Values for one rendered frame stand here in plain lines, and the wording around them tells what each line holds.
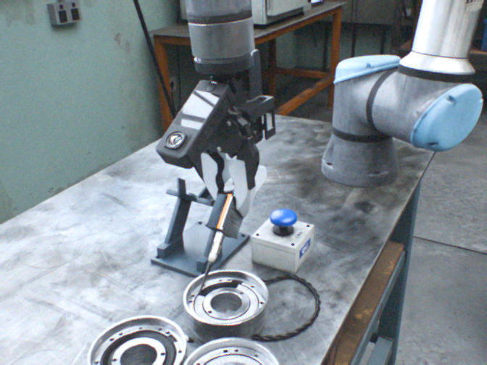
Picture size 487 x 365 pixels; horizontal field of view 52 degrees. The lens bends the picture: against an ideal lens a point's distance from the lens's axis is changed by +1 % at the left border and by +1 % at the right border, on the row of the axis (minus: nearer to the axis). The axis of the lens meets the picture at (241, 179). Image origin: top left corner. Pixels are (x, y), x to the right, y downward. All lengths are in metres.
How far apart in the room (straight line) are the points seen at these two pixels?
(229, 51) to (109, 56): 2.18
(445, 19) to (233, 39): 0.38
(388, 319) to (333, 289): 0.74
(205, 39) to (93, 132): 2.16
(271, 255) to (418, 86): 0.35
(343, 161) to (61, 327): 0.57
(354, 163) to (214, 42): 0.47
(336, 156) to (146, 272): 0.44
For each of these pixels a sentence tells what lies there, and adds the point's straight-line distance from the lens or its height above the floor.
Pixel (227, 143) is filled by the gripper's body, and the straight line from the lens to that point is 0.61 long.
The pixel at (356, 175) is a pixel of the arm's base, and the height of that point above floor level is 0.82.
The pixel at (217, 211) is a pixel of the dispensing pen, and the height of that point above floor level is 0.91.
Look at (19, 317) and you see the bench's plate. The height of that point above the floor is 0.80.
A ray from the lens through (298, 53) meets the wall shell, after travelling 4.84.
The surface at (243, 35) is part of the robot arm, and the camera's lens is 0.58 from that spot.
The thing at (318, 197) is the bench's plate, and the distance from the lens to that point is 0.93.
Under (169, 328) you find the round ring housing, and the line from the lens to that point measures 0.61.
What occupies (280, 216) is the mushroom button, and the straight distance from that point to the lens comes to 0.72.
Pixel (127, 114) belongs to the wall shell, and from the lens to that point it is 2.88.
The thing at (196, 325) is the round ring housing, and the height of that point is 0.83.
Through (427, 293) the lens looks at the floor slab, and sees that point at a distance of 2.06.
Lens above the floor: 1.24
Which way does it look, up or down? 26 degrees down
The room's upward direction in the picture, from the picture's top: 2 degrees counter-clockwise
